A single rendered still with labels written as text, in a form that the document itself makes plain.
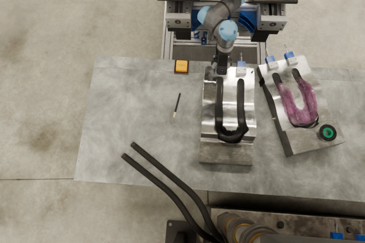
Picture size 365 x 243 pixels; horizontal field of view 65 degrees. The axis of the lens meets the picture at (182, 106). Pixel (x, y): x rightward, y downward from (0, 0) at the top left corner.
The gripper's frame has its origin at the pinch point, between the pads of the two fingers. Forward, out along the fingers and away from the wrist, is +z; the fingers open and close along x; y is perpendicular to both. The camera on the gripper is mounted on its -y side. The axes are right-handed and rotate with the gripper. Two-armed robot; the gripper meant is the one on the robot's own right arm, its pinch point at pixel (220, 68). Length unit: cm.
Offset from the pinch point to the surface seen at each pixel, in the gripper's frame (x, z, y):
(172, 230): 23, 89, -89
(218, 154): -1.0, 4.4, -43.7
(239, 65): -9.7, 0.0, 2.3
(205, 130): 6.4, -2.9, -33.9
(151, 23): 57, 90, 85
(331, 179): -57, 10, -52
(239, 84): -10.5, 2.2, -7.2
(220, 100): -0.7, 2.6, -16.3
